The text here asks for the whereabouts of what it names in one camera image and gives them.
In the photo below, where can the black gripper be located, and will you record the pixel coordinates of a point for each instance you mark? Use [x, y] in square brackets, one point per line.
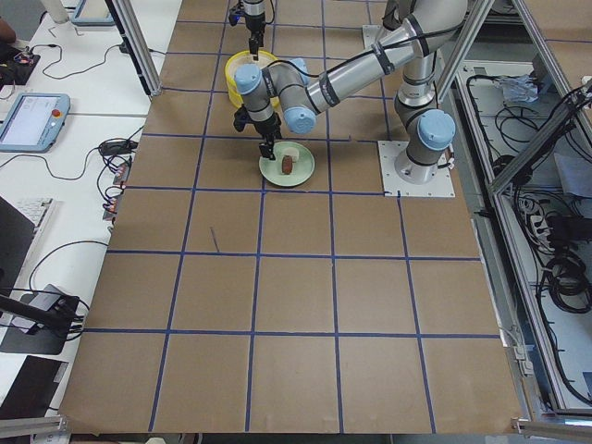
[253, 24]
[267, 126]

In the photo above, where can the black laptop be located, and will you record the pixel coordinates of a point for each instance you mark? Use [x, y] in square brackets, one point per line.
[17, 233]

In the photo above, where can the yellow bamboo steamer layer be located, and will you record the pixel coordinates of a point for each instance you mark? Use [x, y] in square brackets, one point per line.
[245, 58]
[235, 97]

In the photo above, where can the white bun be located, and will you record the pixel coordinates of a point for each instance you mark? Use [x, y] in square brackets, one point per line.
[292, 152]

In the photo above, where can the blue teach pendant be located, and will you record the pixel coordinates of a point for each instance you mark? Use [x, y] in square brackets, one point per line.
[89, 13]
[34, 122]

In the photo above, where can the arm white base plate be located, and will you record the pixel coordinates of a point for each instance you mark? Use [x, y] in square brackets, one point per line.
[402, 178]
[374, 33]

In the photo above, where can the white keyboard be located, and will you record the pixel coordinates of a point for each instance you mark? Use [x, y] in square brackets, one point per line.
[37, 210]

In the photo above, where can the aluminium frame post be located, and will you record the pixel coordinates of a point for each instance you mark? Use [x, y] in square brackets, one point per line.
[130, 31]

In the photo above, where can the brown bun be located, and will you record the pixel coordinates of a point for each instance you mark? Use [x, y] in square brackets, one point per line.
[287, 165]

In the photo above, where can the black camera stand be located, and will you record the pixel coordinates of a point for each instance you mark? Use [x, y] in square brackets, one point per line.
[58, 318]

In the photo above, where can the light green plate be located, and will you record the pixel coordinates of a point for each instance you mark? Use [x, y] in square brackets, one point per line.
[303, 169]

